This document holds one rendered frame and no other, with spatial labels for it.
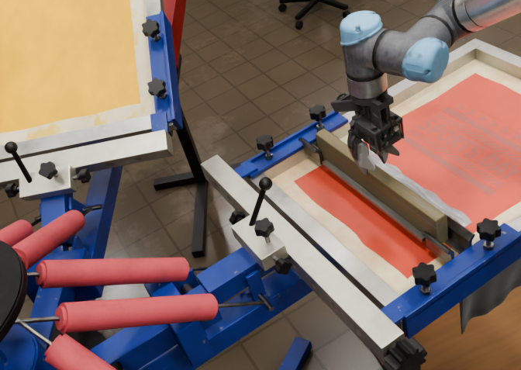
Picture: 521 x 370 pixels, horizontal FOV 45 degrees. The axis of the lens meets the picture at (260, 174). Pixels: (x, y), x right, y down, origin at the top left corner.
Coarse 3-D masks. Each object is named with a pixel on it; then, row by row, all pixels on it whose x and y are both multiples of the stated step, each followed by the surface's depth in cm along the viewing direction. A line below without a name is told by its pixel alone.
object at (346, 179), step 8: (328, 168) 152; (336, 168) 151; (344, 176) 148; (352, 184) 145; (360, 192) 143; (368, 192) 142; (368, 200) 141; (376, 200) 140; (384, 208) 137; (392, 216) 135; (400, 216) 135; (400, 224) 134; (408, 224) 132; (416, 232) 130; (424, 240) 129
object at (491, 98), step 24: (456, 96) 168; (480, 96) 165; (504, 96) 163; (408, 120) 164; (504, 120) 156; (408, 168) 151; (432, 168) 149; (312, 192) 152; (336, 192) 150; (336, 216) 144
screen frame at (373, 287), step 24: (480, 48) 176; (408, 96) 171; (312, 144) 161; (288, 168) 160; (288, 216) 143; (312, 240) 137; (336, 240) 134; (336, 264) 131; (360, 264) 128; (360, 288) 126; (384, 288) 122
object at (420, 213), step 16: (320, 144) 152; (336, 144) 147; (336, 160) 149; (352, 160) 142; (352, 176) 146; (368, 176) 138; (384, 176) 135; (384, 192) 136; (400, 192) 131; (400, 208) 133; (416, 208) 127; (432, 208) 126; (416, 224) 130; (432, 224) 125
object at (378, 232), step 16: (512, 128) 153; (432, 176) 147; (448, 176) 146; (448, 192) 142; (464, 192) 141; (480, 192) 140; (496, 192) 139; (512, 192) 138; (464, 208) 138; (480, 208) 137; (496, 208) 136; (352, 224) 141; (368, 224) 140; (384, 224) 139; (368, 240) 137; (384, 240) 136; (400, 240) 135; (416, 240) 134; (384, 256) 133; (400, 256) 132; (416, 256) 131; (432, 256) 130
